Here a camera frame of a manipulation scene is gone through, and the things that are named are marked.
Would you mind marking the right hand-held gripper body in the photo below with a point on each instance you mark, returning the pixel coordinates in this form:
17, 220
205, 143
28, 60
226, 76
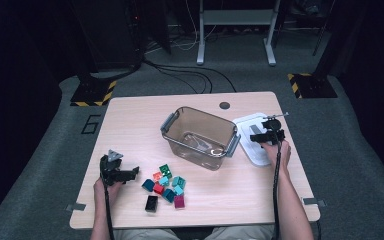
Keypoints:
271, 125

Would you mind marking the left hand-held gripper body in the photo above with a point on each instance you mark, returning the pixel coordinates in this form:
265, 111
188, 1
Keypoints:
108, 166

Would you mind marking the white container lid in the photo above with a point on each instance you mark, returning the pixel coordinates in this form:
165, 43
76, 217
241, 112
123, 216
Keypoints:
246, 125

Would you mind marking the blue toy block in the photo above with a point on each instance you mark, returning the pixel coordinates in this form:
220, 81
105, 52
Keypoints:
148, 185

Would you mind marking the red toy block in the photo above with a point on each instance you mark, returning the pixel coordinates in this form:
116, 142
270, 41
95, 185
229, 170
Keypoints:
158, 189

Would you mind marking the light teal toy block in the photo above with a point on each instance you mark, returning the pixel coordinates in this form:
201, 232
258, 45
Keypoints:
164, 181
179, 190

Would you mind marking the dark teal toy block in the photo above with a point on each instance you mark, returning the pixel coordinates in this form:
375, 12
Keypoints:
169, 195

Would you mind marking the wide teal toy block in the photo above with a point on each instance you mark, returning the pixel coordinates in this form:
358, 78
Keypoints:
179, 182

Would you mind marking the clear plastic storage container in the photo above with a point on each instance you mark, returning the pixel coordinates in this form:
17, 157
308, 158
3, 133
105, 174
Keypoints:
200, 130

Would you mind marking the person's left hand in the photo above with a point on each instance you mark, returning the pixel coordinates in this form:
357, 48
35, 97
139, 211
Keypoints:
113, 193

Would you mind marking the person's right hand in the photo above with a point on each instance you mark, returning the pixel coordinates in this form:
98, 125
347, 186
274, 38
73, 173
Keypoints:
284, 155

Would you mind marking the black toy block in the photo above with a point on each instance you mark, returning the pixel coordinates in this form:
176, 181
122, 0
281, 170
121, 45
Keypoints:
151, 203

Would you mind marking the magenta toy block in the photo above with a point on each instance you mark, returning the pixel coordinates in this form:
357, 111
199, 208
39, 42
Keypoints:
179, 202

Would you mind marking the person's beige shorts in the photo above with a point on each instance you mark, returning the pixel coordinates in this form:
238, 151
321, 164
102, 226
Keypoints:
140, 234

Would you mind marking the dark cabinet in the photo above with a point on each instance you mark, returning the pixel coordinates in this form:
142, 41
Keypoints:
113, 33

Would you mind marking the grey table bracket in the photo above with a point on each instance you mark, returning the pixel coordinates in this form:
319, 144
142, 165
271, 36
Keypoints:
76, 207
313, 201

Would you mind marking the black yellow striped base plate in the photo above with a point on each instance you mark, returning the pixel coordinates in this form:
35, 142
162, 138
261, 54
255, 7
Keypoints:
313, 86
93, 93

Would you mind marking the white metal desk frame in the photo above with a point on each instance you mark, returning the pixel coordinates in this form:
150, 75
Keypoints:
236, 16

